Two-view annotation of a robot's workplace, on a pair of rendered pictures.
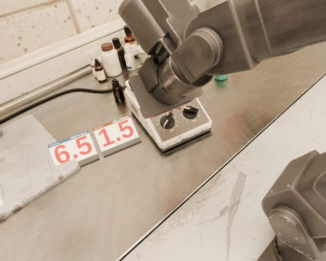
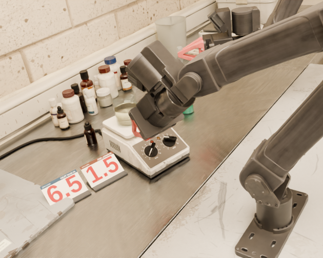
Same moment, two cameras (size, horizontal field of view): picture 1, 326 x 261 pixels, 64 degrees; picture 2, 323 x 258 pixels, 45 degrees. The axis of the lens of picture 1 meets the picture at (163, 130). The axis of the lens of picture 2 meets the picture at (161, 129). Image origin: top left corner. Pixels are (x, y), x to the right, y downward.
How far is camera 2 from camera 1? 0.38 m
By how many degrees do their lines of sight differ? 16
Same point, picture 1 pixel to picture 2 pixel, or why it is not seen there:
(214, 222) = (208, 218)
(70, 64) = (26, 115)
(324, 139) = not seen: hidden behind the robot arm
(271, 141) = (242, 156)
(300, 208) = (261, 171)
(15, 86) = not seen: outside the picture
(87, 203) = (94, 228)
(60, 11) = (15, 62)
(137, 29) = (143, 75)
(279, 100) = (243, 124)
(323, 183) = (268, 150)
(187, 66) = (182, 93)
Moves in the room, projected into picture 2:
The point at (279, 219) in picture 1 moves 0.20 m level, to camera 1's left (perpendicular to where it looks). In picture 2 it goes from (250, 182) to (136, 221)
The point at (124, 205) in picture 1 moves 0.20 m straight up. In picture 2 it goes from (129, 222) to (109, 138)
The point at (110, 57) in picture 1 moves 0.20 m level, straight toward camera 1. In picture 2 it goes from (73, 103) to (94, 128)
